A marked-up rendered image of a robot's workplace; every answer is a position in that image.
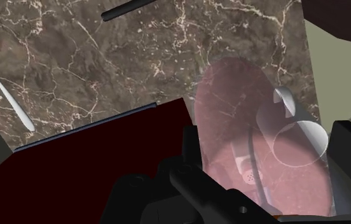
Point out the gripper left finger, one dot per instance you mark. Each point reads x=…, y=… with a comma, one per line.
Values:
x=191, y=186

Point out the dark red flat box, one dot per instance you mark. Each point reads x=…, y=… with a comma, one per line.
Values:
x=70, y=173

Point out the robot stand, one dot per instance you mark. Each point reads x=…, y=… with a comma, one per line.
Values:
x=343, y=18

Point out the black pen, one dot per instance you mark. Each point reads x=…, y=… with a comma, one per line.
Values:
x=122, y=10

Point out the white spoon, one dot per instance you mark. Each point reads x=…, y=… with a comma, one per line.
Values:
x=8, y=96

